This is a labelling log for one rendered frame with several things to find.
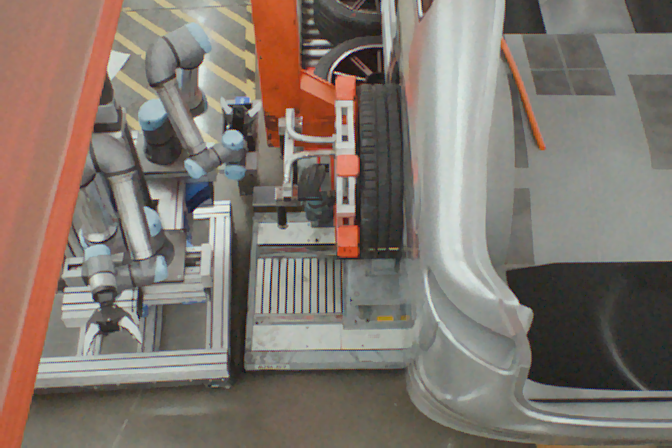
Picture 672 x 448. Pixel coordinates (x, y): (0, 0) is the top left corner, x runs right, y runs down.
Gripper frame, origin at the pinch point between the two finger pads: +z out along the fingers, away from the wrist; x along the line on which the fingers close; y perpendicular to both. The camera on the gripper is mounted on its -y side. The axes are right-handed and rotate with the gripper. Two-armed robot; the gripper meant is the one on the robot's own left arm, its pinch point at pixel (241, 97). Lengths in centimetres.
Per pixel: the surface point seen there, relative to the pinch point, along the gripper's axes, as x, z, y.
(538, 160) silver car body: 106, -34, -23
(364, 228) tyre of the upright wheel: 46, -57, -4
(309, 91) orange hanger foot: 27.9, 18.3, 12.4
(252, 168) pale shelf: 8, 7, 55
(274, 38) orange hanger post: 10.3, 16.6, -17.0
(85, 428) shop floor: -51, -97, 106
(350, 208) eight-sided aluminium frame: 41, -51, -7
